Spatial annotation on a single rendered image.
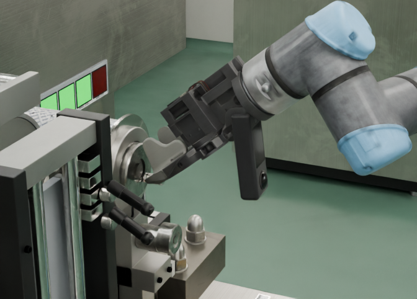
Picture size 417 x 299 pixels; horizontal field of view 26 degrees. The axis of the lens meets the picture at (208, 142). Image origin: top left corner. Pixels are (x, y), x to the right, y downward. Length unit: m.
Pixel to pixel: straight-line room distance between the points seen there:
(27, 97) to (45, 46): 0.68
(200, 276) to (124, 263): 0.25
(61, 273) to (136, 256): 0.32
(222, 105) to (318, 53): 0.16
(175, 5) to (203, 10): 4.09
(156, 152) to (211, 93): 0.12
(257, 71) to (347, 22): 0.13
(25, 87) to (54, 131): 0.11
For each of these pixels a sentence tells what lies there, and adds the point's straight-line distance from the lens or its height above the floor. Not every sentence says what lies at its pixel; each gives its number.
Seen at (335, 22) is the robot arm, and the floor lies 1.49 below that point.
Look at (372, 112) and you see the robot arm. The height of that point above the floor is 1.39.
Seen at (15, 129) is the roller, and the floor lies 1.39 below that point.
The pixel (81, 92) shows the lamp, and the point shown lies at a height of 1.18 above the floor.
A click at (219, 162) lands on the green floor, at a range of 4.37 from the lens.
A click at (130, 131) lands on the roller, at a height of 1.31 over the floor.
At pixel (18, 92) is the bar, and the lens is 0.92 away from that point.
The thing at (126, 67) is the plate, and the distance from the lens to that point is 1.89.
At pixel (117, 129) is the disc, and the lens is 1.18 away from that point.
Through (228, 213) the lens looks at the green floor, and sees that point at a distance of 3.87.
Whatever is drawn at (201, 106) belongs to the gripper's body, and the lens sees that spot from 1.12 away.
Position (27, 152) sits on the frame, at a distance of 0.80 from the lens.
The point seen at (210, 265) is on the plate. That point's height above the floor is 1.01.
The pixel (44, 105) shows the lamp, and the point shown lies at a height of 1.20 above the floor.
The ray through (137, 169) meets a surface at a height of 1.25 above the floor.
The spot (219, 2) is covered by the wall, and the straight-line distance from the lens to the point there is 6.10.
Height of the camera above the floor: 1.74
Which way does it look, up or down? 22 degrees down
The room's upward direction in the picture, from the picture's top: straight up
